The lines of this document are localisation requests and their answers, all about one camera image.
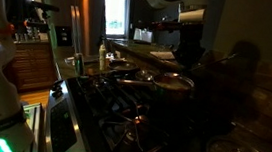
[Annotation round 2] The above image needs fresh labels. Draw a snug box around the black gas stove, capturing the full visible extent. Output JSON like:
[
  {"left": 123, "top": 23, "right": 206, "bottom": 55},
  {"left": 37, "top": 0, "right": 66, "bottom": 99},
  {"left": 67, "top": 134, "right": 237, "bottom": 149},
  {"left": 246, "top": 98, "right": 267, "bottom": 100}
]
[{"left": 41, "top": 62, "right": 217, "bottom": 152}]

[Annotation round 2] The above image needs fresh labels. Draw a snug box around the black stereo camera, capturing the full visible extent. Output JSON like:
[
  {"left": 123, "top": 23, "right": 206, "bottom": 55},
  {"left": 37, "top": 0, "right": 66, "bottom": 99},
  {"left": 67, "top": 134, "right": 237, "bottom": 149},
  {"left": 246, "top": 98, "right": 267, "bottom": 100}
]
[{"left": 23, "top": 0, "right": 62, "bottom": 13}]

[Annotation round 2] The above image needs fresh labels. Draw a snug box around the white countertop appliance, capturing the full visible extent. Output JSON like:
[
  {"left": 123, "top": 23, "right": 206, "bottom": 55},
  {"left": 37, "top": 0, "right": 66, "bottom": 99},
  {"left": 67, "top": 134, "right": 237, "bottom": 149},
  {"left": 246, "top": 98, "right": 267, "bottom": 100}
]
[{"left": 132, "top": 28, "right": 154, "bottom": 43}]

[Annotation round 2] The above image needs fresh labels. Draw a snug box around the steel refrigerator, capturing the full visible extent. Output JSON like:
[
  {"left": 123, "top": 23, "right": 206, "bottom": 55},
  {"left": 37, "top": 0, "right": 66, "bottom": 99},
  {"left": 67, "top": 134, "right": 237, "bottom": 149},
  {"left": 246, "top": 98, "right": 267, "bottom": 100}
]
[{"left": 32, "top": 0, "right": 108, "bottom": 62}]

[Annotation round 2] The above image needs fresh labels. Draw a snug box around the steel saucepan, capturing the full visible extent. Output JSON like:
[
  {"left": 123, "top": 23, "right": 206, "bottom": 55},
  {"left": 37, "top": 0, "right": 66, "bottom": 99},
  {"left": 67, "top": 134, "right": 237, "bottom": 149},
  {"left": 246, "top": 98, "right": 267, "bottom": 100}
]
[{"left": 114, "top": 66, "right": 196, "bottom": 108}]

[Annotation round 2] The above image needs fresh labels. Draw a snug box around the wooden cabinet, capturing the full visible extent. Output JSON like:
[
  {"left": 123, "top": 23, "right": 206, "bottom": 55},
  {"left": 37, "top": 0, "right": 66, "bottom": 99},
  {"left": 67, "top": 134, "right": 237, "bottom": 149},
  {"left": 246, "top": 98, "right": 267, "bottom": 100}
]
[{"left": 2, "top": 37, "right": 63, "bottom": 96}]

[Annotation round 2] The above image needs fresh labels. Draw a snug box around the dark drink can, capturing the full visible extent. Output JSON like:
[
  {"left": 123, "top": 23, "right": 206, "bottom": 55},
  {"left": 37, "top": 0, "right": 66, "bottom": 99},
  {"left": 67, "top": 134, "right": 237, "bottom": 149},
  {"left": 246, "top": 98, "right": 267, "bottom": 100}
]
[{"left": 72, "top": 52, "right": 87, "bottom": 78}]

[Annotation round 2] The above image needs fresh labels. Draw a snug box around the metal robot stand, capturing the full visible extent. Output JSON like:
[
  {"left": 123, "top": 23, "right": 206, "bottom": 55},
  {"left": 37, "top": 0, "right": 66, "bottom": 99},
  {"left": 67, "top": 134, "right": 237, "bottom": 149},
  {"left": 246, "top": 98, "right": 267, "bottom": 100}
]
[{"left": 17, "top": 100, "right": 44, "bottom": 152}]

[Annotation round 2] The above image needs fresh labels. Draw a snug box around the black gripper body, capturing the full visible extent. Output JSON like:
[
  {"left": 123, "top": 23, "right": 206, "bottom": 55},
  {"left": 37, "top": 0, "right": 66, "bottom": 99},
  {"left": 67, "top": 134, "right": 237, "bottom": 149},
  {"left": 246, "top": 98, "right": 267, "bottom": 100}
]
[{"left": 172, "top": 31, "right": 208, "bottom": 66}]

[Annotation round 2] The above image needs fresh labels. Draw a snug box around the black frying pan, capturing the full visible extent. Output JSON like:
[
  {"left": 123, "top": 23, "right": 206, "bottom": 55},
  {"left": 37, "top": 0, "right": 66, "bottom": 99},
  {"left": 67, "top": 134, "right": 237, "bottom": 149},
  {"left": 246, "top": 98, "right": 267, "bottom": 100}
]
[{"left": 106, "top": 58, "right": 141, "bottom": 75}]

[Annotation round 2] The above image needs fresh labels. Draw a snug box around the bright window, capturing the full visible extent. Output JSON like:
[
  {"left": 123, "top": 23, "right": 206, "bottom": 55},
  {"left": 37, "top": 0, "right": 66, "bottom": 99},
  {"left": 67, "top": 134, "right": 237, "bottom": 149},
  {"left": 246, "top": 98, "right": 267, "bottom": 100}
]
[{"left": 99, "top": 0, "right": 132, "bottom": 40}]

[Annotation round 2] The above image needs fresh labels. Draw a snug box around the black stove knob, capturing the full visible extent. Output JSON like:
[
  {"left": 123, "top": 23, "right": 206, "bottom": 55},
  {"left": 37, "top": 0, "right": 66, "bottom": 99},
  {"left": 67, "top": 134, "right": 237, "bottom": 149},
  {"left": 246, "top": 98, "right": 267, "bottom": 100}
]
[
  {"left": 52, "top": 78, "right": 63, "bottom": 90},
  {"left": 53, "top": 87, "right": 64, "bottom": 99}
]

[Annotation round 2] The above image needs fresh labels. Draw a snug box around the white cutting board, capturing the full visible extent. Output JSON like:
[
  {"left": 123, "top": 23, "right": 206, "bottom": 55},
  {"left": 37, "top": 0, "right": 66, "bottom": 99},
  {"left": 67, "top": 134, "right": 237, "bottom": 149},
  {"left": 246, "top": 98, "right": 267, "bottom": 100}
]
[{"left": 148, "top": 49, "right": 178, "bottom": 62}]

